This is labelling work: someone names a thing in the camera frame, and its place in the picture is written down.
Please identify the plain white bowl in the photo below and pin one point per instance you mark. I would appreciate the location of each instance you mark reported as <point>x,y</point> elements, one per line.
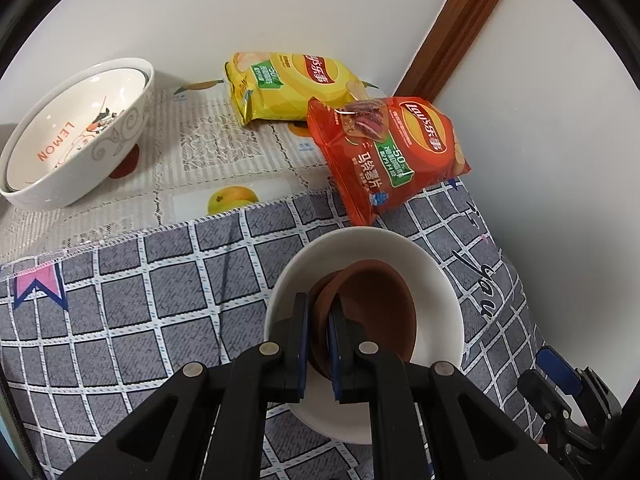
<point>440,300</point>

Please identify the brown wooden door frame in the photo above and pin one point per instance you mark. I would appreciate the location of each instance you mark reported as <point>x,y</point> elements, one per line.
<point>450,40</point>

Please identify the lace tablecloth with orange print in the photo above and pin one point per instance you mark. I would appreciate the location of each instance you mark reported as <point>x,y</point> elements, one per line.
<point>200,160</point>

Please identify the yellow chip bag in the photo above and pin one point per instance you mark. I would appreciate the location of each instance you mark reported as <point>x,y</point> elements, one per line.
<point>295,85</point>

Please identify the grey checked cloth with stars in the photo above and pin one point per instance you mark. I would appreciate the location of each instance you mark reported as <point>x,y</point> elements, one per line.
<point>150,310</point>

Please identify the white bowl with orange lettering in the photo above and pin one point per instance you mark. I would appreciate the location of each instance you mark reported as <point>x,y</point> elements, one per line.
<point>65,130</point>

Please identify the large white swirl-pattern bowl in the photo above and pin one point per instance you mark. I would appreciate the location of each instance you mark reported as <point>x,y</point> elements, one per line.
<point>100,170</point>

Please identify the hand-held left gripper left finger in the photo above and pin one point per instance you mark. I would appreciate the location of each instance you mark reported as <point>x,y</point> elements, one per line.
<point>300,345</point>

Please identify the small brown bowl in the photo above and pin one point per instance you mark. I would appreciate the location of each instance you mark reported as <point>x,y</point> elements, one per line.
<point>317,320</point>
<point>380,300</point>

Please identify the red chip bag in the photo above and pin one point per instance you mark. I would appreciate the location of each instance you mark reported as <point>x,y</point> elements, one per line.
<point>395,155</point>

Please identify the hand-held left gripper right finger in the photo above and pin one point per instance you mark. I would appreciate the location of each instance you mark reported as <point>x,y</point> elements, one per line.
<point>334,355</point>

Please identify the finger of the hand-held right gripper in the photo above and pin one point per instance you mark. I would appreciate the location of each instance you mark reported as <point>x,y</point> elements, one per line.
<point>557,367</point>
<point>600,400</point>

